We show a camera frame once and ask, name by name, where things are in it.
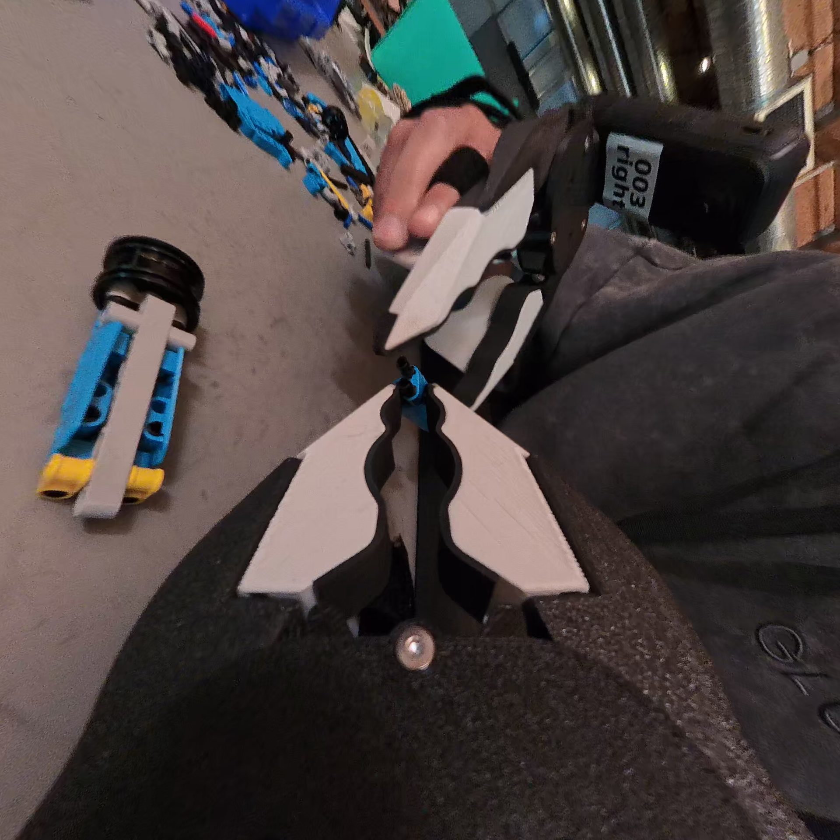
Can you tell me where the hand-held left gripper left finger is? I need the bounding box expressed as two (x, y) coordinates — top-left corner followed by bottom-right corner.
(238, 385), (401, 616)

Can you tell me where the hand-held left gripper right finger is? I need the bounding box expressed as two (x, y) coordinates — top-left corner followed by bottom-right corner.
(425, 385), (590, 622)

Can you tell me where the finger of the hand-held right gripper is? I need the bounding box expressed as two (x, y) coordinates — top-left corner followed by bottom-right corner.
(423, 274), (547, 413)
(372, 167), (538, 356)

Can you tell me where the small blue brick piece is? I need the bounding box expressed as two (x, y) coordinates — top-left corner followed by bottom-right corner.
(394, 357), (435, 431)

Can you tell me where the blue grey brick assembly with wheel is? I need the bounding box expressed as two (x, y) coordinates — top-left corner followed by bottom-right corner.
(35, 235), (206, 521)

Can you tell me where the grey desk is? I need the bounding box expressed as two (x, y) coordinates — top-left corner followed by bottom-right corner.
(0, 0), (424, 840)

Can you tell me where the person's right hand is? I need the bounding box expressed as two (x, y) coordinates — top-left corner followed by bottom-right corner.
(373, 103), (506, 254)

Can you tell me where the yellow round part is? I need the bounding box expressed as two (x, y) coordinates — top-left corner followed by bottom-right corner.
(357, 85), (403, 136)

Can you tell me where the dark grey sweatshirt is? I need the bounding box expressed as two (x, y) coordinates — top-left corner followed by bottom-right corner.
(499, 222), (840, 823)

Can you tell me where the green storage bin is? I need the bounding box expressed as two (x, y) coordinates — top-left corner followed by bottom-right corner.
(369, 0), (522, 114)

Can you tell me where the pile of toy brick parts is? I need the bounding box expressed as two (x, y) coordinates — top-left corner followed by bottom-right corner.
(134, 0), (379, 271)

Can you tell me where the blue storage bin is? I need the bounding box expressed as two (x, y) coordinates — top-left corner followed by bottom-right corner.
(226, 0), (343, 42)

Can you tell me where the silver metal duct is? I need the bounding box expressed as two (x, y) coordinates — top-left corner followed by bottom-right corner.
(703, 0), (819, 254)

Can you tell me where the black wrist strap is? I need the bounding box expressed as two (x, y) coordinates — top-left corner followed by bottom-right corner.
(402, 75), (527, 127)

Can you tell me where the grey metal frame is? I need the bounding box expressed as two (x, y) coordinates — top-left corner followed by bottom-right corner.
(497, 0), (665, 114)

